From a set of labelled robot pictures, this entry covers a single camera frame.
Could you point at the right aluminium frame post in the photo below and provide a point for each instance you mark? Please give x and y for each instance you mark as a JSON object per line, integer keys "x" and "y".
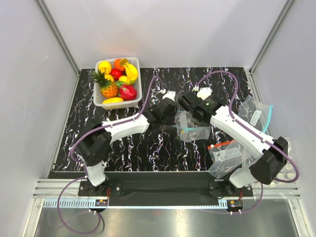
{"x": 274, "y": 30}

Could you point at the bag of round silver items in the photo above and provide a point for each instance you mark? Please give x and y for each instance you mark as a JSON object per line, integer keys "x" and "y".
{"x": 288, "y": 172}

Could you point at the left aluminium frame post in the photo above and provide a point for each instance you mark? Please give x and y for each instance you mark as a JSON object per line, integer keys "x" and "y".
{"x": 54, "y": 29}

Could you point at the toy dragon fruit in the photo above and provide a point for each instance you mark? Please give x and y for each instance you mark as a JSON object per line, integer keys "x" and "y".
{"x": 126, "y": 92}

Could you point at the toy pineapple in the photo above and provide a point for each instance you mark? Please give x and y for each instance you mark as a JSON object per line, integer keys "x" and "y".
{"x": 108, "y": 87}

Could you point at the aluminium front rail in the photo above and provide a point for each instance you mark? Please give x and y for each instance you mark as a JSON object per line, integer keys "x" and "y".
{"x": 51, "y": 188}

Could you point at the white plastic fruit basket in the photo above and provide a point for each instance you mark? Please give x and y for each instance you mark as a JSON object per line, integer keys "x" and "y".
{"x": 98, "y": 98}

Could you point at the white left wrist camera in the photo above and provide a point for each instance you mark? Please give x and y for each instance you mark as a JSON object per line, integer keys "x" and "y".
{"x": 170, "y": 95}

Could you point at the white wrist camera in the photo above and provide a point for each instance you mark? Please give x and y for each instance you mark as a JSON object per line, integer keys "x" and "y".
{"x": 202, "y": 92}
{"x": 170, "y": 95}

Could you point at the yellow toy lemon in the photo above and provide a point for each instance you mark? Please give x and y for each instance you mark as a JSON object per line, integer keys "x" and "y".
{"x": 124, "y": 79}

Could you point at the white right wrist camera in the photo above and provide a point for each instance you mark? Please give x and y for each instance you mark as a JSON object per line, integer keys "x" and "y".
{"x": 202, "y": 92}

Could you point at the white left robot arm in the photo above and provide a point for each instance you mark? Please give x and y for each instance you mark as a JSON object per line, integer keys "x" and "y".
{"x": 95, "y": 145}

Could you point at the yellow toy mango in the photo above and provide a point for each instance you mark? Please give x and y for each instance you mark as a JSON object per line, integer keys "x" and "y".
{"x": 113, "y": 100}

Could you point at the red toy apple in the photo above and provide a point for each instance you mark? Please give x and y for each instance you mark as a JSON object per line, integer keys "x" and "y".
{"x": 116, "y": 74}

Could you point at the teal zipper clear bag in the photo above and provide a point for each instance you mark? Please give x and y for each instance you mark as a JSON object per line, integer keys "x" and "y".
{"x": 189, "y": 129}

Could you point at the aluminium frame post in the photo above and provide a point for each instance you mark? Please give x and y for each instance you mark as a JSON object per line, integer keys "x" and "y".
{"x": 54, "y": 29}
{"x": 274, "y": 30}

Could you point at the white slotted cable duct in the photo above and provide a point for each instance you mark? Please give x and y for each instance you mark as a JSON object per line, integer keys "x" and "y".
{"x": 96, "y": 204}

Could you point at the red zipper clear bag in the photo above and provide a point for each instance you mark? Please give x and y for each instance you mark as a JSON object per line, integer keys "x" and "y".
{"x": 227, "y": 157}

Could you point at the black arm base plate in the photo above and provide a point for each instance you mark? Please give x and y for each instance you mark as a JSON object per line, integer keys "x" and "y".
{"x": 184, "y": 188}

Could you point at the yellow toy banana bunch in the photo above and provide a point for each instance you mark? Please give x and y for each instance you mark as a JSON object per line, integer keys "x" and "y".
{"x": 131, "y": 73}

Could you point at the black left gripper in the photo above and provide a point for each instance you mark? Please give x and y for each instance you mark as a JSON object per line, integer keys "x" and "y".
{"x": 171, "y": 122}

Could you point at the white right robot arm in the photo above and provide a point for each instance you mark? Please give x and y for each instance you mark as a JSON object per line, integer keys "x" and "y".
{"x": 270, "y": 153}

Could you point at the orange toy tangerine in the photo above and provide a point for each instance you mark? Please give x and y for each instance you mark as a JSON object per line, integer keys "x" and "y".
{"x": 120, "y": 64}

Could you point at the black marble pattern mat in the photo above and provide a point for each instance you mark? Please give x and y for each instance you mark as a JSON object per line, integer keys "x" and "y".
{"x": 155, "y": 150}

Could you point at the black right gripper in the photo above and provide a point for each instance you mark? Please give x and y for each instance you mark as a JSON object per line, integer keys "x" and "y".
{"x": 205, "y": 124}

